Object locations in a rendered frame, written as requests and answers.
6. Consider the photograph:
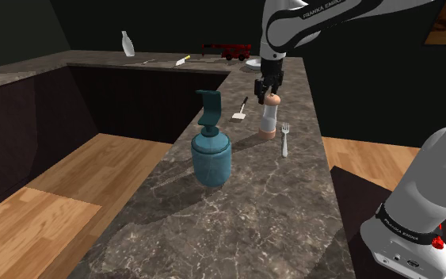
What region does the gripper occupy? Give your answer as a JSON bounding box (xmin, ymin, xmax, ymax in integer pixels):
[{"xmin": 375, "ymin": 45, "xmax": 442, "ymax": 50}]
[{"xmin": 253, "ymin": 58, "xmax": 284, "ymax": 105}]

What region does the white and wood pepper mill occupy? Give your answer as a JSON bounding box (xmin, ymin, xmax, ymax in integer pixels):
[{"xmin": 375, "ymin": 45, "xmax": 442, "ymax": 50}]
[{"xmin": 257, "ymin": 94, "xmax": 281, "ymax": 141}]

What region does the silver fork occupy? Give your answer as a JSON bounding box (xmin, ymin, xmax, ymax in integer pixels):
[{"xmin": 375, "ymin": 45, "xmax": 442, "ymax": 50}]
[{"xmin": 280, "ymin": 121, "xmax": 291, "ymax": 159}]

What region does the red toy crane truck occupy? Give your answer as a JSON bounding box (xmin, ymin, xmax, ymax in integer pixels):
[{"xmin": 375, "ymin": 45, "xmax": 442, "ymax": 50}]
[{"xmin": 201, "ymin": 43, "xmax": 253, "ymax": 62}]

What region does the teal soap dispenser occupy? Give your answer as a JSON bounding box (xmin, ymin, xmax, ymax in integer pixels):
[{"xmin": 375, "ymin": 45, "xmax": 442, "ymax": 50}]
[{"xmin": 190, "ymin": 89, "xmax": 232, "ymax": 189}]

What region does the white bottle vase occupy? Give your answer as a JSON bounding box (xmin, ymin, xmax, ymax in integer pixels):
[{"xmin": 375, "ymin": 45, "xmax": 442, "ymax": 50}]
[{"xmin": 120, "ymin": 30, "xmax": 136, "ymax": 58}]

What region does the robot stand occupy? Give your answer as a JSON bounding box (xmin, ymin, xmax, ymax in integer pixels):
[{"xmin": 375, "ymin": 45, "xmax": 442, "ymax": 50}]
[{"xmin": 330, "ymin": 165, "xmax": 446, "ymax": 279}]

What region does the white spatula with black handle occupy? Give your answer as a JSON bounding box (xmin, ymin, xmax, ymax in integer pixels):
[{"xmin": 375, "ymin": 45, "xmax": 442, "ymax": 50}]
[{"xmin": 231, "ymin": 96, "xmax": 250, "ymax": 120}]

